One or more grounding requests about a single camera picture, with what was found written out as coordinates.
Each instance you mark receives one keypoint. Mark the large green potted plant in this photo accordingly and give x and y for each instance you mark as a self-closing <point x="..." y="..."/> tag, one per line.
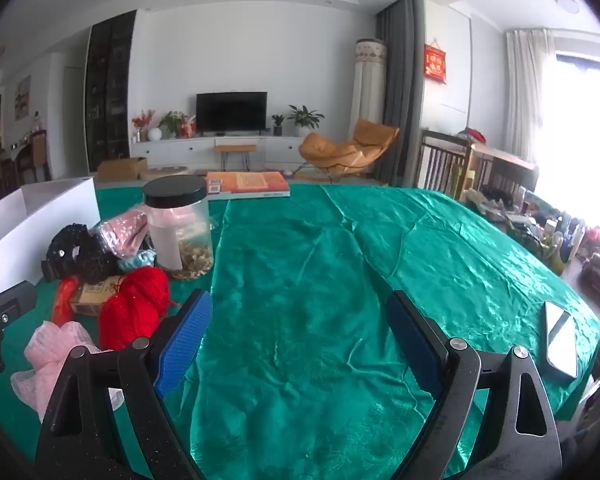
<point x="305" y="117"/>

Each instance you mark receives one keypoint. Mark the white round vase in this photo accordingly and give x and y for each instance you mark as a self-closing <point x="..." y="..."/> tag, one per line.
<point x="154" y="134"/>

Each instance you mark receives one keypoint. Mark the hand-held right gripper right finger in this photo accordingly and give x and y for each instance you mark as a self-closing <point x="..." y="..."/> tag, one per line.
<point x="412" y="345"/>

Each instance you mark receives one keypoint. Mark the round ceiling lamp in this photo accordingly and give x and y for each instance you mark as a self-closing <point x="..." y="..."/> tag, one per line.
<point x="567" y="3"/>

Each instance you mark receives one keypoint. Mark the grey curtain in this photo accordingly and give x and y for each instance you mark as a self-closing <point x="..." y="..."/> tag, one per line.
<point x="402" y="85"/>

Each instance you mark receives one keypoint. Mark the red wall calendar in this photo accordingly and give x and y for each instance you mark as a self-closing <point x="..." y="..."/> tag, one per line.
<point x="435" y="65"/>

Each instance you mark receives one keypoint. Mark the blue scrunchie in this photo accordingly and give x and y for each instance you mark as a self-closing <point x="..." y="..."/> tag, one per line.
<point x="140" y="260"/>

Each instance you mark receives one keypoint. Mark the small potted plant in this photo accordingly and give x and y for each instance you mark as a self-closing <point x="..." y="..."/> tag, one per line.
<point x="278" y="122"/>

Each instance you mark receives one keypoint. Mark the framed wall picture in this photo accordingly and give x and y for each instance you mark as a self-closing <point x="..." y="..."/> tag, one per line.
<point x="22" y="97"/>

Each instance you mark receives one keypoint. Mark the smartphone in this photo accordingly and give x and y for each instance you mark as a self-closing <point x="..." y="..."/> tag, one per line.
<point x="560" y="345"/>

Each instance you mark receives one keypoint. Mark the tan tissue pack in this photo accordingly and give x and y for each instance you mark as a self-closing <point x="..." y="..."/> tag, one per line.
<point x="90" y="297"/>

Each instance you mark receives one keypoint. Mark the cardboard box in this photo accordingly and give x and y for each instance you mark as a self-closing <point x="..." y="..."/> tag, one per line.
<point x="120" y="170"/>

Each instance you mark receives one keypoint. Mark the white sheer curtain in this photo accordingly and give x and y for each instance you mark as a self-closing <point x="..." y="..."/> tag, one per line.
<point x="527" y="100"/>

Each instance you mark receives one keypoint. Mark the white television cabinet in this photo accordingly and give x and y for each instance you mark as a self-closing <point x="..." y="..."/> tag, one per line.
<point x="180" y="150"/>

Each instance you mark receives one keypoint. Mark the black television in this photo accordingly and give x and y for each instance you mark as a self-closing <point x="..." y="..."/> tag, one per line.
<point x="230" y="112"/>

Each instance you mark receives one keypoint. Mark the red cloth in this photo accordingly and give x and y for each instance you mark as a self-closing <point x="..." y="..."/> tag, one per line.
<point x="472" y="134"/>

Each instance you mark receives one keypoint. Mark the pink lace cloth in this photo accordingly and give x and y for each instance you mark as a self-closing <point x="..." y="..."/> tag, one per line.
<point x="50" y="355"/>

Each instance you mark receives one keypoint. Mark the orange book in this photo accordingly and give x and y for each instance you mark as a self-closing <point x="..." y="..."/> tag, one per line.
<point x="250" y="182"/>

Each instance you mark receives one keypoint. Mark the pile of assorted clutter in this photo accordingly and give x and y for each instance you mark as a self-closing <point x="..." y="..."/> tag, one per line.
<point x="540" y="230"/>

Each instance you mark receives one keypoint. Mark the green satin tablecloth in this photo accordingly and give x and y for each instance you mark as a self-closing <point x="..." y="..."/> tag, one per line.
<point x="305" y="285"/>

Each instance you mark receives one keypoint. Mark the pink patterned packet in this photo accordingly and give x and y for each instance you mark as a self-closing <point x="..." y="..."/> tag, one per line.
<point x="122" y="232"/>

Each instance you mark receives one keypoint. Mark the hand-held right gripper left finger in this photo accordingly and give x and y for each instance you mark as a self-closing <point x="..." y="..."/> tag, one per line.
<point x="185" y="340"/>

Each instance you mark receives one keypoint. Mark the orange lounge chair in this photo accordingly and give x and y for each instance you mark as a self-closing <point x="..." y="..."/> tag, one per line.
<point x="340" y="152"/>

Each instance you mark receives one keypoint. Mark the red gift box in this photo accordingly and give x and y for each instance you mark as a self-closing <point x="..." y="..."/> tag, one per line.
<point x="187" y="127"/>

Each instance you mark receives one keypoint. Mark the orange red packet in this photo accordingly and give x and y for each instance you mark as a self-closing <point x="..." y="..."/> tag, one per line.
<point x="62" y="305"/>

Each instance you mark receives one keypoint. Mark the red flowers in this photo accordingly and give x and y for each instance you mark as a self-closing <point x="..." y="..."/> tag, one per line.
<point x="142" y="120"/>

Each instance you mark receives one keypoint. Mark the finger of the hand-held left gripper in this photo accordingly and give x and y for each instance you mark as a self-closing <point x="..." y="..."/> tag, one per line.
<point x="10" y="301"/>

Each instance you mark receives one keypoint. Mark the white box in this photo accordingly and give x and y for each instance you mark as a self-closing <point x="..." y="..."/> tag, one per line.
<point x="10" y="255"/>

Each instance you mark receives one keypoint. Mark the wooden stool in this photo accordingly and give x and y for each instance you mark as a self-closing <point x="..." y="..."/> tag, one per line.
<point x="235" y="148"/>

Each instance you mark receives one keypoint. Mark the clear jar with black lid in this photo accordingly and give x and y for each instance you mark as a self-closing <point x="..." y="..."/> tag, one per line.
<point x="175" y="240"/>

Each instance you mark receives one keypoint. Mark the leafy potted plant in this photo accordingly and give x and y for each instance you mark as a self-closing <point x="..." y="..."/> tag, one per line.
<point x="172" y="122"/>

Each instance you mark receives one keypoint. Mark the red yarn ball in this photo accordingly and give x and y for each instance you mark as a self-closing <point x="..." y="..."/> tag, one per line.
<point x="135" y="300"/>

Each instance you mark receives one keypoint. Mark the covered standing air conditioner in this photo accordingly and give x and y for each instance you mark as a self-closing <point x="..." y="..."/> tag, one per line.
<point x="367" y="85"/>

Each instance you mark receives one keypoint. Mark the black glass cabinet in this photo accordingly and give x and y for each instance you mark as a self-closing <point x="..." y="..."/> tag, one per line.
<point x="107" y="95"/>

